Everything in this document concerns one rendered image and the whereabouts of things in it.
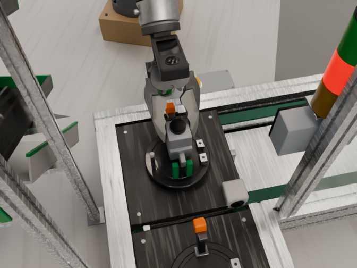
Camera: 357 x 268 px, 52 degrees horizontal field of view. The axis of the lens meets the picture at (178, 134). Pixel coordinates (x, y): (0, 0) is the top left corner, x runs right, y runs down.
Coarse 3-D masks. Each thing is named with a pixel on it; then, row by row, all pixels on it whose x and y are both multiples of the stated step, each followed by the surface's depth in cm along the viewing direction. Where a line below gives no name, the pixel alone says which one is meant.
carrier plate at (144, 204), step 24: (216, 120) 85; (120, 144) 81; (144, 144) 81; (216, 144) 81; (144, 168) 78; (216, 168) 78; (144, 192) 75; (168, 192) 75; (192, 192) 75; (216, 192) 75; (144, 216) 72; (168, 216) 72
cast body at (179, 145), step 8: (176, 120) 68; (184, 120) 69; (168, 128) 68; (176, 128) 67; (184, 128) 67; (168, 136) 67; (176, 136) 67; (184, 136) 67; (168, 144) 68; (176, 144) 68; (184, 144) 68; (168, 152) 71; (176, 152) 69; (184, 152) 70; (184, 160) 69
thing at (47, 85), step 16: (0, 80) 61; (48, 80) 60; (0, 96) 42; (16, 96) 47; (0, 112) 42; (16, 112) 47; (0, 128) 42; (16, 128) 47; (0, 144) 42; (16, 144) 47
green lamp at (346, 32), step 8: (352, 16) 39; (352, 24) 39; (344, 32) 41; (352, 32) 39; (344, 40) 40; (352, 40) 39; (344, 48) 41; (352, 48) 40; (344, 56) 41; (352, 56) 40; (352, 64) 41
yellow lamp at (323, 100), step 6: (318, 90) 48; (324, 90) 46; (318, 96) 48; (324, 96) 47; (330, 96) 46; (336, 96) 45; (312, 102) 50; (318, 102) 48; (324, 102) 47; (330, 102) 47; (312, 108) 50; (318, 108) 49; (324, 108) 48; (330, 108) 47; (318, 114) 50; (324, 114) 49
